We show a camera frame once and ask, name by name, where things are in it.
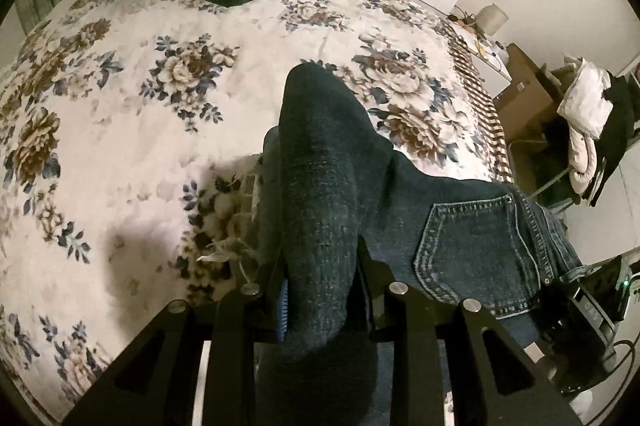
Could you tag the beige cylinder lamp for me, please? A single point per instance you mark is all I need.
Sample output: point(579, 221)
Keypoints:
point(492, 19)

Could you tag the pink garment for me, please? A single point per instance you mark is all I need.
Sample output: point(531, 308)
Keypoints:
point(585, 161)

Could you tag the dark blue jeans pants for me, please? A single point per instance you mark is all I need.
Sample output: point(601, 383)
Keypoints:
point(340, 206)

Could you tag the brown checkered blanket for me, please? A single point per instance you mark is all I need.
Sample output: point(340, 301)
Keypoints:
point(481, 106)

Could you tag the white nightstand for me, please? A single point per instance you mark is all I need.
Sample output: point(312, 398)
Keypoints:
point(495, 71)

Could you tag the white jacket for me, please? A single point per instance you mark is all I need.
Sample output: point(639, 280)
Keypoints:
point(585, 99)

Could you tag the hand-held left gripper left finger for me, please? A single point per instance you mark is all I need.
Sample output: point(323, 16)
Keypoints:
point(235, 356)

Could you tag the brown cardboard box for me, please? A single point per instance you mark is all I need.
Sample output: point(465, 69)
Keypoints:
point(525, 91)

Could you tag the black jacket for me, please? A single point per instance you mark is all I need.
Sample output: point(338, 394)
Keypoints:
point(617, 121)

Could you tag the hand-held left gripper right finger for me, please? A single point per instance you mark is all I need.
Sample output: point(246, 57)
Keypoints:
point(435, 356)

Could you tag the floral bed blanket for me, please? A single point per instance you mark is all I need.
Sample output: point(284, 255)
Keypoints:
point(125, 106)

